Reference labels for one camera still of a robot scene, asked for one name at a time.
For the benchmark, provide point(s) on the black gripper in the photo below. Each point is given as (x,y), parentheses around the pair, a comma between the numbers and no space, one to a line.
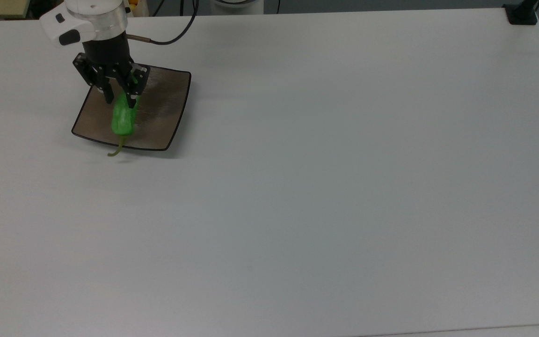
(108,54)

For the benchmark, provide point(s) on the green chili pepper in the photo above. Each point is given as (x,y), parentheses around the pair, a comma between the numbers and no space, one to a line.
(122,119)

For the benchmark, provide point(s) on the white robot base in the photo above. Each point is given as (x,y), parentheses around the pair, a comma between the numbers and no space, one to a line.
(236,5)

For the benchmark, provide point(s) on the brown square ceramic plate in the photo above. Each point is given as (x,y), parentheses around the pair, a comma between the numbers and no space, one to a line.
(157,110)

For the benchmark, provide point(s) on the yellow object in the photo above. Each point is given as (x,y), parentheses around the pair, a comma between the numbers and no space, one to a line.
(133,4)

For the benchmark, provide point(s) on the black table clamp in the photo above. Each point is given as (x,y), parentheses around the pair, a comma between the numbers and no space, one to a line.
(522,13)

